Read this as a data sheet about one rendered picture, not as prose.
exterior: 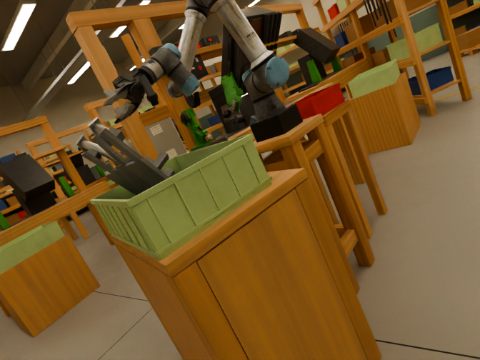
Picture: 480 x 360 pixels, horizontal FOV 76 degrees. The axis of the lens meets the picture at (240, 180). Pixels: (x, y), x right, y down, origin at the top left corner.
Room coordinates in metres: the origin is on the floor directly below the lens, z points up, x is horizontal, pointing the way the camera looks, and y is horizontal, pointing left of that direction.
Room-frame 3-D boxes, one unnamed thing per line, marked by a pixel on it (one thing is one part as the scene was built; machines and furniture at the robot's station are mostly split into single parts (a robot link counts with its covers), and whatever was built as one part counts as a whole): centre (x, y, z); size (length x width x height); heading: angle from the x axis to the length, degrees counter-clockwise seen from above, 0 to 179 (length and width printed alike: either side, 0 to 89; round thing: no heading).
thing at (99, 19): (2.57, -0.04, 1.89); 1.50 x 0.09 x 0.09; 131
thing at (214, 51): (2.54, -0.07, 1.52); 0.90 x 0.25 x 0.04; 131
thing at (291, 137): (1.51, -0.27, 0.83); 0.32 x 0.32 x 0.04; 43
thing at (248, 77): (1.50, -0.27, 1.11); 0.13 x 0.12 x 0.14; 20
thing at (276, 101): (1.50, -0.27, 0.99); 0.15 x 0.15 x 0.10
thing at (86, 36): (2.57, -0.04, 1.36); 1.49 x 0.09 x 0.97; 131
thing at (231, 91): (2.25, -0.23, 1.17); 0.13 x 0.12 x 0.20; 131
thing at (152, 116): (2.62, 0.00, 1.23); 1.30 x 0.05 x 0.09; 131
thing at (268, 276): (1.11, 0.19, 0.39); 0.68 x 0.52 x 0.79; 31
